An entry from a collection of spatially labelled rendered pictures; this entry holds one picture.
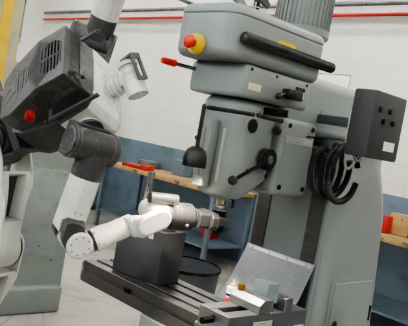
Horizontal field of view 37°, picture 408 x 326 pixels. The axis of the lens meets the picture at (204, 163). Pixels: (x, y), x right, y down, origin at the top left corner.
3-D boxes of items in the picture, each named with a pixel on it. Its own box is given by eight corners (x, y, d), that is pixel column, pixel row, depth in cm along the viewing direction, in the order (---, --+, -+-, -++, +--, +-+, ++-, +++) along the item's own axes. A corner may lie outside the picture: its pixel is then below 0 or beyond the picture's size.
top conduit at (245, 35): (247, 43, 171) (249, 31, 170) (236, 43, 174) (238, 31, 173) (335, 74, 203) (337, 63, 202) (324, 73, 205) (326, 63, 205)
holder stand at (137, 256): (155, 286, 210) (165, 229, 209) (111, 269, 223) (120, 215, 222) (177, 282, 220) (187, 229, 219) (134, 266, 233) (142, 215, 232)
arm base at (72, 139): (61, 168, 166) (79, 136, 161) (50, 140, 174) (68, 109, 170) (107, 179, 175) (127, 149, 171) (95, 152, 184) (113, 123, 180)
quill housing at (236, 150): (226, 201, 185) (245, 97, 183) (181, 188, 199) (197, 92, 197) (265, 204, 198) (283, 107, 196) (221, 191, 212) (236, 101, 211)
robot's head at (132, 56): (120, 90, 182) (136, 78, 177) (111, 64, 183) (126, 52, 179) (135, 89, 187) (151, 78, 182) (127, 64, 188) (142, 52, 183)
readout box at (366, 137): (368, 158, 185) (381, 89, 184) (342, 153, 191) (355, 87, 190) (399, 163, 199) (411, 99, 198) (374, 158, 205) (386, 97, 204)
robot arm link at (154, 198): (181, 234, 188) (147, 231, 182) (166, 222, 197) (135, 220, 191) (189, 200, 186) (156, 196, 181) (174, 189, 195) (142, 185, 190)
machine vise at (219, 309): (227, 345, 164) (234, 305, 163) (192, 325, 175) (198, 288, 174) (307, 332, 188) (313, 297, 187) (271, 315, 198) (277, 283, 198)
